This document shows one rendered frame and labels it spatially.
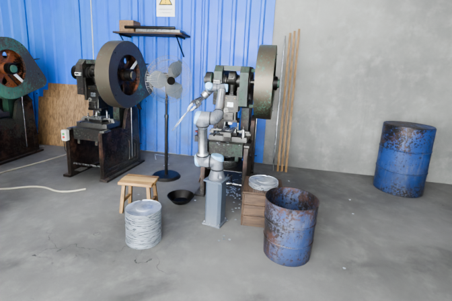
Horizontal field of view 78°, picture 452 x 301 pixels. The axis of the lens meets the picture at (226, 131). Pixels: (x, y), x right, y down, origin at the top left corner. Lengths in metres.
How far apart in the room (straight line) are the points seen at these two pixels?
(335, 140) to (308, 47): 1.44
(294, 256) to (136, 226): 1.24
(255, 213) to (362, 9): 3.16
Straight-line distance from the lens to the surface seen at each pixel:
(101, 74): 3.46
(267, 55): 2.94
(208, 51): 4.51
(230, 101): 3.21
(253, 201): 2.70
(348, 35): 4.50
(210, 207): 2.71
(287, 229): 2.22
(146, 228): 2.43
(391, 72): 4.62
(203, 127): 2.41
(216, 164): 2.55
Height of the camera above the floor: 1.43
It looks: 12 degrees down
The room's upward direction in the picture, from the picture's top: 3 degrees clockwise
